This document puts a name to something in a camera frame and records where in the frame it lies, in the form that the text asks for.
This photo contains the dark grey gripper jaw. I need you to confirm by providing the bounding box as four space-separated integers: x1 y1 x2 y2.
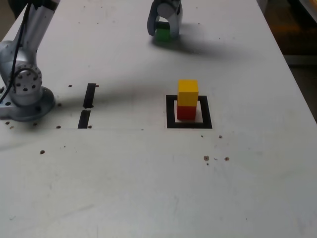
147 0 159 37

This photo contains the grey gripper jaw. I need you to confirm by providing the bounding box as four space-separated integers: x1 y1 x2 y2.
158 0 184 39

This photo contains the yellow cube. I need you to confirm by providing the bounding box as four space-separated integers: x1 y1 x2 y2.
178 79 199 106

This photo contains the black tape strip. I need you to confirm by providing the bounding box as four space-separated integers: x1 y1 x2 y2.
77 83 97 129

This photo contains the black tape square outline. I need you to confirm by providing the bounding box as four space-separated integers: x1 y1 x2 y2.
165 95 213 129

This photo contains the red cube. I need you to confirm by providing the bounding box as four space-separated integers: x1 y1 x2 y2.
176 104 198 121

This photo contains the green cube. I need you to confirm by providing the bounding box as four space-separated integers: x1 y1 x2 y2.
155 21 171 42

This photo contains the brown wooden furniture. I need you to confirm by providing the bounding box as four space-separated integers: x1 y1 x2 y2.
257 0 317 65

